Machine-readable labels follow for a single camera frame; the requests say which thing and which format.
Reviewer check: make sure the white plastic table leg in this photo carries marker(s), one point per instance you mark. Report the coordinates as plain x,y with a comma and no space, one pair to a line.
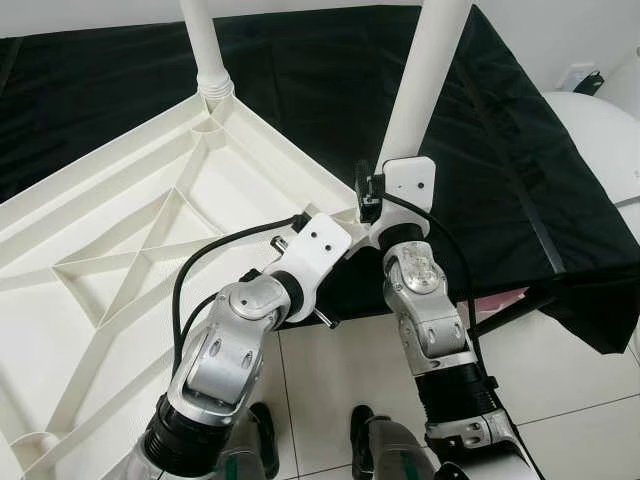
205,40
425,80

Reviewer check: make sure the white plastic table top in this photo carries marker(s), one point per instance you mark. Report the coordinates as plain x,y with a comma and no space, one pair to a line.
60,300

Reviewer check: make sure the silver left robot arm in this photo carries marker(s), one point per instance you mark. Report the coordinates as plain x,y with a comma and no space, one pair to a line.
225,350

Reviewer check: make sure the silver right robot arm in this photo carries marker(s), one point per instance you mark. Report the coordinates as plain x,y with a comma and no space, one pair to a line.
430,310

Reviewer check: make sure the grey robot right leg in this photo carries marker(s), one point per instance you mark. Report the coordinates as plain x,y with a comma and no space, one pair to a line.
395,450

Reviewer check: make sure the pink object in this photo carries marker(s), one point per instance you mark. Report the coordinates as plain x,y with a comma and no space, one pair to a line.
500,298

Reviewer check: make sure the black tablecloth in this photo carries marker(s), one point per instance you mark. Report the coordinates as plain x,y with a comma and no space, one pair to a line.
520,120

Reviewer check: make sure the black metal table leg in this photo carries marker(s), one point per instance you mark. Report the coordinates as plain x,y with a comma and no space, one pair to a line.
515,310

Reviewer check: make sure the black power plug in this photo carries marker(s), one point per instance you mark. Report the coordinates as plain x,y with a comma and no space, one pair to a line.
590,84

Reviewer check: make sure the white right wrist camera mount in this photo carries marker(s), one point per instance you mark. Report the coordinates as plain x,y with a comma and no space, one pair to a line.
408,185

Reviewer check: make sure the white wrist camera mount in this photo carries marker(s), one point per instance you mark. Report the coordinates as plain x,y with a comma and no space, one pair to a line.
315,245
408,185

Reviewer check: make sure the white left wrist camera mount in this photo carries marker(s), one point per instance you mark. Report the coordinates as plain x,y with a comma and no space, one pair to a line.
315,245

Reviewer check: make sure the white wall socket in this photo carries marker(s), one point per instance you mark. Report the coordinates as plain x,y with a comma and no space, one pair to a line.
574,72

